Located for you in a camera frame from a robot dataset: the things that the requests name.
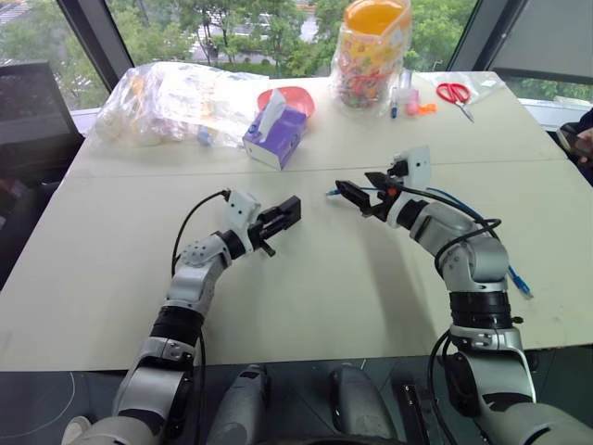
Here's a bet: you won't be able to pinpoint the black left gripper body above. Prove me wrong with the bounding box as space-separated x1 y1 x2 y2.
246 212 279 260

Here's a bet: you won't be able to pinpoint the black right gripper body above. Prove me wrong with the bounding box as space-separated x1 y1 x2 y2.
370 182 404 223

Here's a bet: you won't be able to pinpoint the blue Ethernet cable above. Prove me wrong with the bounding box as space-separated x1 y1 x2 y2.
323 184 534 299

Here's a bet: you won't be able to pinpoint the purple tissue box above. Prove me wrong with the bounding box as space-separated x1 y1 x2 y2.
242 104 309 172

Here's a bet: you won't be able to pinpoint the bystander hand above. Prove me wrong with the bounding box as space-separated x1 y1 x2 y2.
575 127 593 164

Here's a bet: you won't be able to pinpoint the white tissue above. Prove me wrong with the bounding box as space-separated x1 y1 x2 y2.
257 88 286 143

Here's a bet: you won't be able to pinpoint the red plastic bowl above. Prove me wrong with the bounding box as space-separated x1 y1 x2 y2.
257 85 317 120

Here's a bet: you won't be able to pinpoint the clear candy jar orange lid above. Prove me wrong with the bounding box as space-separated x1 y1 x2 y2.
329 0 413 112

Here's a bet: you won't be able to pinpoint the clear plastic sheet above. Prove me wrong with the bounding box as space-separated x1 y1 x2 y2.
423 71 505 108

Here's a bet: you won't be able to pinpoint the clear plastic bag with contents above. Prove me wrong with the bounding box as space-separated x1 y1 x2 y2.
95 61 274 150

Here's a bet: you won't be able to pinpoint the black flat bar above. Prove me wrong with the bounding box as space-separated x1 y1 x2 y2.
400 382 431 445

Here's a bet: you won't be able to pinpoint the bystander dark clothing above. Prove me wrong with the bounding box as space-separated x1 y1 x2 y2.
568 107 593 187

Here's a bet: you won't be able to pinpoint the black monitor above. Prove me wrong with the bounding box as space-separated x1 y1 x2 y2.
0 59 87 186

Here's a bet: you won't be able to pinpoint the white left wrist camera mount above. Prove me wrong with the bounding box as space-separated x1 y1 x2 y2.
226 188 261 233

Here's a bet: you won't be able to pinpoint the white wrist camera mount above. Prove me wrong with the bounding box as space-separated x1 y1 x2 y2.
226 188 261 233
387 145 433 228

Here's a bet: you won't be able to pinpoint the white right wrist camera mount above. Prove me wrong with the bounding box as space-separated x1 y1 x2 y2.
387 145 433 228

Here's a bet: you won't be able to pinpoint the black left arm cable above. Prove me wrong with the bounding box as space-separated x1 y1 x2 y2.
170 187 232 445

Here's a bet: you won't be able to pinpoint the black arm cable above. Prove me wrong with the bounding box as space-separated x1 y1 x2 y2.
170 187 232 445
400 184 504 445

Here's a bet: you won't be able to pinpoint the red handled scissors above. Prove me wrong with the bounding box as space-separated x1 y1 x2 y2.
435 82 476 124

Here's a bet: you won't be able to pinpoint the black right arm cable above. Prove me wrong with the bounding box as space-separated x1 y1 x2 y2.
400 184 504 445

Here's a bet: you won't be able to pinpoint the dark window frame post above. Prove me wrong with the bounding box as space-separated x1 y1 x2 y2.
445 0 499 73
57 0 136 96

